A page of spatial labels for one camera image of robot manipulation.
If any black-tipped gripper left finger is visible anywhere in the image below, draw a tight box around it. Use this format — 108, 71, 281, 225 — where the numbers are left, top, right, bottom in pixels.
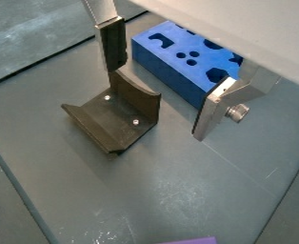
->
81, 0, 126, 72

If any purple star prism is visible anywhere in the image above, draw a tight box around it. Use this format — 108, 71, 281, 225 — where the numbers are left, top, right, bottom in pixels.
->
156, 236, 217, 244

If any blue foam shape-sorter block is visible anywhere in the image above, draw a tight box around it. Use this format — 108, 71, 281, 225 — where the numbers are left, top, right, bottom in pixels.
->
130, 21, 243, 109

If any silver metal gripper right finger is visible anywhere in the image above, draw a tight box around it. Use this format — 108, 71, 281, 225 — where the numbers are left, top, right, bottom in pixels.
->
192, 60, 281, 141

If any black curved fixture stand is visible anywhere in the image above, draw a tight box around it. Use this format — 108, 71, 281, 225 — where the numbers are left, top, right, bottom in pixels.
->
62, 71, 161, 153

